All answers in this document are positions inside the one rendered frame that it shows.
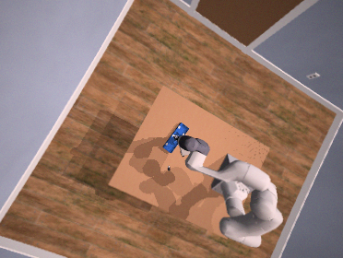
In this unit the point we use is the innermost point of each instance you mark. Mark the blue three-compartment bin rack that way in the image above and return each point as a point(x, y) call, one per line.
point(170, 145)

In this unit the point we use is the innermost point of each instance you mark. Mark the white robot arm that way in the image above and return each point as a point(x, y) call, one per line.
point(244, 228)

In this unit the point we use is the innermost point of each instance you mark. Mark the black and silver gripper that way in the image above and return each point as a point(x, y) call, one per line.
point(176, 137)

